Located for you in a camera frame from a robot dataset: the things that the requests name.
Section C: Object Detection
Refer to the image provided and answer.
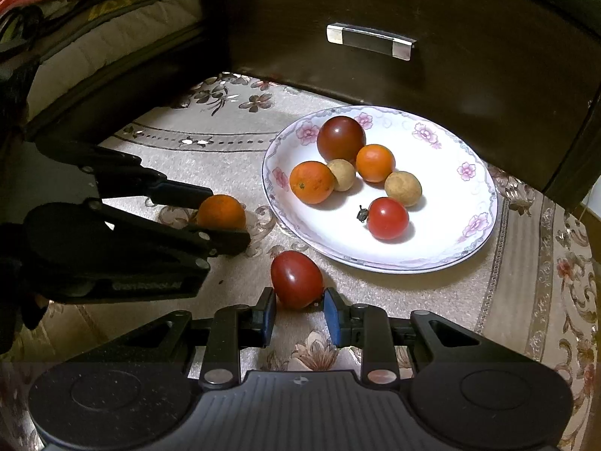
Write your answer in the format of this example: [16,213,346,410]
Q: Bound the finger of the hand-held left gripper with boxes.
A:
[39,140,215,210]
[88,201,253,269]

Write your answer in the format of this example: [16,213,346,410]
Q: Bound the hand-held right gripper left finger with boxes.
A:
[96,286,277,384]

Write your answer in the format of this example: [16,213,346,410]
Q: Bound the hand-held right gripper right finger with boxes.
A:
[323,288,539,385]

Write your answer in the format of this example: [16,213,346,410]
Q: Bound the small orange tangerine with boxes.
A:
[196,194,247,232]
[355,144,396,183]
[289,160,335,206]

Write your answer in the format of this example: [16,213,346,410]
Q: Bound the red cherry tomato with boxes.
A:
[356,197,410,241]
[270,250,325,310]

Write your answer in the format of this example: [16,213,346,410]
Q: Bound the brown longan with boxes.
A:
[384,171,423,207]
[327,159,357,193]

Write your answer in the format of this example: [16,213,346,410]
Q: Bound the large dark red tomato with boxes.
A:
[317,115,367,164]

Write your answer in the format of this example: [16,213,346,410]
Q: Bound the white floral-rimmed plate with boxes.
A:
[261,106,498,274]

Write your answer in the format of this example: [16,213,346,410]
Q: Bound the floral beige tablecloth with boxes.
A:
[0,72,601,451]

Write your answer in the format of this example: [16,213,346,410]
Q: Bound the patterned folded quilt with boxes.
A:
[0,0,199,44]

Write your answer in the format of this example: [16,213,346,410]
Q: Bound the dark wooden nightstand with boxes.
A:
[197,0,601,213]

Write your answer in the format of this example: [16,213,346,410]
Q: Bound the silver black drawer handle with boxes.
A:
[326,23,417,61]

